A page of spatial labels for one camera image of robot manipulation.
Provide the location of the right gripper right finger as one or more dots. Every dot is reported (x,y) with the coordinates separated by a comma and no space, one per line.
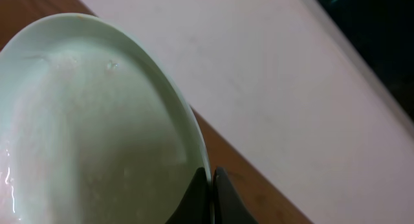
(228,206)

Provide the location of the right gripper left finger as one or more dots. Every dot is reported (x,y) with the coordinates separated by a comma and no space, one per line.
(194,207)

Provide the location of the pale green plate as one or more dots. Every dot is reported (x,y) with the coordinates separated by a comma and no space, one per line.
(92,129)

